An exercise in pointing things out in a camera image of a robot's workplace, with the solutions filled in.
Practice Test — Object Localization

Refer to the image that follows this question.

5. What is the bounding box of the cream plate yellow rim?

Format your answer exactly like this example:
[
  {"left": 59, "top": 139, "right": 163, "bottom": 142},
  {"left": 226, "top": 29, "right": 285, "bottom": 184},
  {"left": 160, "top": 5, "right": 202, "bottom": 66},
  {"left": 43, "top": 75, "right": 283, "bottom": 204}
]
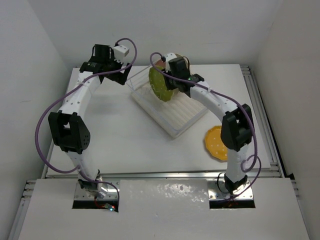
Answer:
[{"left": 175, "top": 53, "right": 190, "bottom": 71}]

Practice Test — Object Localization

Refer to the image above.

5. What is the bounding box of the cream plate pink rim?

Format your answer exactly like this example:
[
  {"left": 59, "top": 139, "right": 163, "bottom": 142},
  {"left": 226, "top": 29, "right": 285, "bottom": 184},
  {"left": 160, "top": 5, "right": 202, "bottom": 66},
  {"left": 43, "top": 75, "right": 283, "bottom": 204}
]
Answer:
[{"left": 154, "top": 59, "right": 166, "bottom": 70}]

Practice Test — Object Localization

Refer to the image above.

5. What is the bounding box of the green dotted plate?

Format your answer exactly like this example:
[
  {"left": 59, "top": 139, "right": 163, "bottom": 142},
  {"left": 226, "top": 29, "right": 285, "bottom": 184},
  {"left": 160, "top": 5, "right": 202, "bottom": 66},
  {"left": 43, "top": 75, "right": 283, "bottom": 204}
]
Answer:
[{"left": 148, "top": 66, "right": 175, "bottom": 102}]

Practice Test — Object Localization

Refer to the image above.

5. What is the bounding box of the orange dotted plate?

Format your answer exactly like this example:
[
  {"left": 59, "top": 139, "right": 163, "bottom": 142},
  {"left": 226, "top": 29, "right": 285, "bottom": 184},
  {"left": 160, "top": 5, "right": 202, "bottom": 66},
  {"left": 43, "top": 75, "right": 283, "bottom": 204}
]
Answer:
[{"left": 204, "top": 125, "right": 228, "bottom": 162}]

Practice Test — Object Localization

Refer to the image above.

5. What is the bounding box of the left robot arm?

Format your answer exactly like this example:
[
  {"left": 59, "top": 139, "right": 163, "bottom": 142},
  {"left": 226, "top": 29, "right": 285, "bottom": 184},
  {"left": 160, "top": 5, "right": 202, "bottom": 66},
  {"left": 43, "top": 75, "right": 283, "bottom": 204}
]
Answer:
[{"left": 48, "top": 43, "right": 131, "bottom": 197}]

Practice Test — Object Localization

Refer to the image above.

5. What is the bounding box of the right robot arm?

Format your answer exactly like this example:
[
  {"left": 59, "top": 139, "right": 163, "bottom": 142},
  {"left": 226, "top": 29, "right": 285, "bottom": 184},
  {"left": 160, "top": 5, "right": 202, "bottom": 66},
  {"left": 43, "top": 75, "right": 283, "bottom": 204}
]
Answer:
[{"left": 161, "top": 54, "right": 253, "bottom": 194}]

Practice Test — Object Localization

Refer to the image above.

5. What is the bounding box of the small circuit board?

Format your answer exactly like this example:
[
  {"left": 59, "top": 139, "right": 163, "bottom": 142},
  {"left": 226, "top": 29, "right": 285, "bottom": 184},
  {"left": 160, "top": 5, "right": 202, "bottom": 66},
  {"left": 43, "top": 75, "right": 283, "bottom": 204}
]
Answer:
[{"left": 94, "top": 198, "right": 116, "bottom": 212}]

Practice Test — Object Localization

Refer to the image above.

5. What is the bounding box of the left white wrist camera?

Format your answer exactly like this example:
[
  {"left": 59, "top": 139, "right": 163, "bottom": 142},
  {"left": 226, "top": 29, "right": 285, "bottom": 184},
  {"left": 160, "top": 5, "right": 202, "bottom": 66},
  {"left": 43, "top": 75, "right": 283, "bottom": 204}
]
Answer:
[{"left": 112, "top": 45, "right": 130, "bottom": 62}]

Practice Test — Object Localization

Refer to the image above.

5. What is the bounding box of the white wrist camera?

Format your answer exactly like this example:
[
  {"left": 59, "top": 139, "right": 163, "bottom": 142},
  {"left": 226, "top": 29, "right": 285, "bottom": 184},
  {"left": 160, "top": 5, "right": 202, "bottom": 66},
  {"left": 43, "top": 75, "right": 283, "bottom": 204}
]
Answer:
[
  {"left": 164, "top": 52, "right": 178, "bottom": 68},
  {"left": 112, "top": 45, "right": 130, "bottom": 62}
]

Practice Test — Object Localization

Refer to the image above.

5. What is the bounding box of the white wire dish rack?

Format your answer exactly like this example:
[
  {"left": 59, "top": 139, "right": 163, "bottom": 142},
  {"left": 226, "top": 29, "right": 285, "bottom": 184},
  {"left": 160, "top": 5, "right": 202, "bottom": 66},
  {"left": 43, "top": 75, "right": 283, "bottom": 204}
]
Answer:
[{"left": 126, "top": 65, "right": 161, "bottom": 108}]

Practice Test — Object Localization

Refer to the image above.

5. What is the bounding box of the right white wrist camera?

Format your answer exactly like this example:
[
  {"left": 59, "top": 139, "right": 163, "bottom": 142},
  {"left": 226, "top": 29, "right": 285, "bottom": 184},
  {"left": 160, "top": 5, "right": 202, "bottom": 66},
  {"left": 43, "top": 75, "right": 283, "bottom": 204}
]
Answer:
[{"left": 164, "top": 52, "right": 178, "bottom": 68}]

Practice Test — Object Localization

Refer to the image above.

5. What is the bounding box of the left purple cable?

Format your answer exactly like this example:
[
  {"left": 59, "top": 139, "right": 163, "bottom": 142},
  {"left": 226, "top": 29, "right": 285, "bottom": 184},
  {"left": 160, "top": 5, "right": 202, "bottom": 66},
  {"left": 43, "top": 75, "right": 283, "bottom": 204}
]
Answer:
[{"left": 34, "top": 37, "right": 138, "bottom": 193}]

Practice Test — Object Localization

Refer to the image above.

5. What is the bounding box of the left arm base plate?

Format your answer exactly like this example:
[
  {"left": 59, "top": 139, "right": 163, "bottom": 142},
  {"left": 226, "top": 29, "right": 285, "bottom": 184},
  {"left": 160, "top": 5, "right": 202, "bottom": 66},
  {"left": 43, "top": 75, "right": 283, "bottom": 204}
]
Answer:
[{"left": 74, "top": 180, "right": 120, "bottom": 201}]

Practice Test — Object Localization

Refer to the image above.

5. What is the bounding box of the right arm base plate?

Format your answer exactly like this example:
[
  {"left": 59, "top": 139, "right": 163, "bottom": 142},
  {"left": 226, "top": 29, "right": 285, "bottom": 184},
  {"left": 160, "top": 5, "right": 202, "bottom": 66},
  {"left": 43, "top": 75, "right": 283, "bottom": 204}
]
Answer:
[{"left": 207, "top": 172, "right": 254, "bottom": 202}]

